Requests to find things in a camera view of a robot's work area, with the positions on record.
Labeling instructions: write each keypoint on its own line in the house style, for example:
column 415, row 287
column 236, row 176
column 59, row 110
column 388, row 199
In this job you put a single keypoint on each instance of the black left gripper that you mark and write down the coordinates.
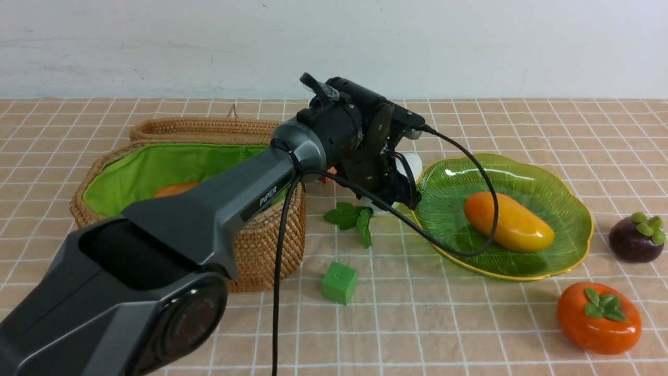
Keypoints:
column 359, row 131

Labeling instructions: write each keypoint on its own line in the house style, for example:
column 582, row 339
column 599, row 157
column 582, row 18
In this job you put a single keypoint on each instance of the white radish green leaves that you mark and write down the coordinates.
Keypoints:
column 348, row 216

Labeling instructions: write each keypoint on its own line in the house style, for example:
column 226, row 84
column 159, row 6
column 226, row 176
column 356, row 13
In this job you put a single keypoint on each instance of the yellow orange mango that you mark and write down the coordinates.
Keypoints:
column 518, row 228

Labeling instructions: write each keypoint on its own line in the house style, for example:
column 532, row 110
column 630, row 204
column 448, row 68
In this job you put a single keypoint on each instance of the tan potato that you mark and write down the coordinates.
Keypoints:
column 175, row 189

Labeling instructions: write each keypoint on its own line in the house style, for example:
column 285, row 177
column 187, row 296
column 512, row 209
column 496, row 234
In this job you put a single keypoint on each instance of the dark purple mangosteen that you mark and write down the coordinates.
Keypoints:
column 638, row 238

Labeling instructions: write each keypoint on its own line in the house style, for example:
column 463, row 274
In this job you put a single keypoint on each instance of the orange persimmon green calyx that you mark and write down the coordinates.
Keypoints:
column 599, row 319

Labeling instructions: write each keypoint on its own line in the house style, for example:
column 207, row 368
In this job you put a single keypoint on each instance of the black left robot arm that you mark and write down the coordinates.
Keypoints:
column 134, row 293

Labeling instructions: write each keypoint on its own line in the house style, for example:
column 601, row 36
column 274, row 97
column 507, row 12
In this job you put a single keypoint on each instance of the green glass leaf plate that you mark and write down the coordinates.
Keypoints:
column 446, row 185

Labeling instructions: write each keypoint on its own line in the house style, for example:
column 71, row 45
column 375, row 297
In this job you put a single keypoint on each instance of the woven wicker basket lid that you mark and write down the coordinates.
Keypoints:
column 230, row 130

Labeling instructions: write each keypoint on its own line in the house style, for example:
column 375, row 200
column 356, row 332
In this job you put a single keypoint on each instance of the green foam cube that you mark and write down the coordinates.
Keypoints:
column 339, row 283

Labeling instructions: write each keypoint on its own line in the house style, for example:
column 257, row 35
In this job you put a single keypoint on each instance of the beige checkered tablecloth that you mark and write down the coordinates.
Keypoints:
column 413, row 312

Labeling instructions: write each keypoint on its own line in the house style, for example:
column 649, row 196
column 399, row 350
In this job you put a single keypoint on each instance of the woven wicker basket green lining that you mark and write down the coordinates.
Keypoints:
column 239, row 216

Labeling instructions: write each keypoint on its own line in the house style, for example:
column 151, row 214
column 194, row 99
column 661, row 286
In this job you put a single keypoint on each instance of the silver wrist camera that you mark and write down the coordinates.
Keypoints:
column 413, row 133

